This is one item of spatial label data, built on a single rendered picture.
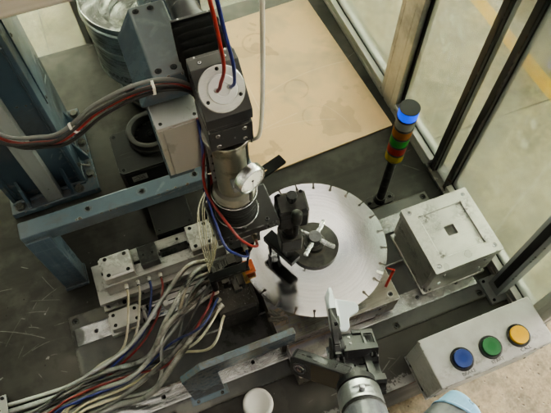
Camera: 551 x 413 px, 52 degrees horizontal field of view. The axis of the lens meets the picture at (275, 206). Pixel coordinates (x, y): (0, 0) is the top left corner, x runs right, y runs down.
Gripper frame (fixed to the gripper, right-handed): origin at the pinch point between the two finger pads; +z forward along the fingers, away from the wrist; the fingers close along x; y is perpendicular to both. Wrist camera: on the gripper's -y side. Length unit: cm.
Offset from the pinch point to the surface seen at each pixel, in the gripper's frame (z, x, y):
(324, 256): 15.2, 4.8, 2.2
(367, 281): 10.4, 0.2, 10.9
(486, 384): 55, -84, 67
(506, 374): 57, -83, 75
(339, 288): 9.7, -0.3, 4.5
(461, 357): -1.8, -13.1, 28.4
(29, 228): 18, 17, -60
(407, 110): 23.3, 34.0, 21.9
